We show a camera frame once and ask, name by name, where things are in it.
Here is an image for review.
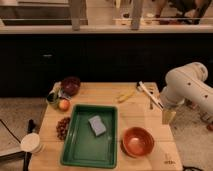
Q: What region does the yellow banana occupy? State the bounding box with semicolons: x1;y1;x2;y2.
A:
117;90;135;103

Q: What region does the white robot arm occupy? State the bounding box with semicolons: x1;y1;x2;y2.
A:
160;62;213;124

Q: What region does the red orange bowl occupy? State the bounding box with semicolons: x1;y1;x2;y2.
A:
122;127;154;158

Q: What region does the dark maroon bowl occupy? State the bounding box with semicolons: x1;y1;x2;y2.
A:
61;76;81;96

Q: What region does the grey blue sponge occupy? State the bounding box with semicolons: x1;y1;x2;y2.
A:
89;116;106;136

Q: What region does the green plastic tray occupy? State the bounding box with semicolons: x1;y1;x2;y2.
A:
60;104;117;169

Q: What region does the red yellow apple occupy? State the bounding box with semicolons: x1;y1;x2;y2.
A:
58;99;70;111

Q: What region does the bunch of red grapes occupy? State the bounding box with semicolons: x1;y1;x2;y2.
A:
56;117;70;140

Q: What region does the black handle tool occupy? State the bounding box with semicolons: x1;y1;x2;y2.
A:
21;119;36;171

